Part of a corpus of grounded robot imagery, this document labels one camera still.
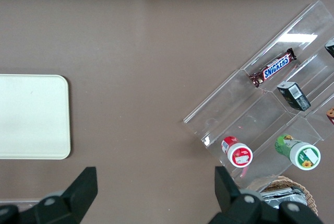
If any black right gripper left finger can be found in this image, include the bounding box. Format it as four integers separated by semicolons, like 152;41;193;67
0;166;99;224

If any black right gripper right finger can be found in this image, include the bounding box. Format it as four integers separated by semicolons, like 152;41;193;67
206;166;324;224

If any oval wicker basket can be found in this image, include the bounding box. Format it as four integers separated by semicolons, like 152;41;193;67
246;175;319;217

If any cream rectangular plastic tray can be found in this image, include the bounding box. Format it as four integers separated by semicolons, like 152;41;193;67
0;74;71;160

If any red snack tub white lid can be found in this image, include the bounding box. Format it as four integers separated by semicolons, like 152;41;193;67
221;135;253;168

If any silver foil wrapped package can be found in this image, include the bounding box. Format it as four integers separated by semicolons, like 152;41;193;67
260;186;307;210

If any green snack tub white lid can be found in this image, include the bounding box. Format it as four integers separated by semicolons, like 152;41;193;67
273;134;321;170

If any clear acrylic tiered display stand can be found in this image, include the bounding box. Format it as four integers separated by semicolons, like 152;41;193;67
182;0;334;188

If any small black barcode box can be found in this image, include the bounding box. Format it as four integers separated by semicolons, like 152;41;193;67
276;81;312;112

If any cookie print snack box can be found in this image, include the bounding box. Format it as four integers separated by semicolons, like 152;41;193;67
325;107;334;126

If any Snickers chocolate bar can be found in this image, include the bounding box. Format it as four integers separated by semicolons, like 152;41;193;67
248;48;298;88

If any dark small snack box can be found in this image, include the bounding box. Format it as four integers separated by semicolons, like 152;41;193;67
324;39;334;59

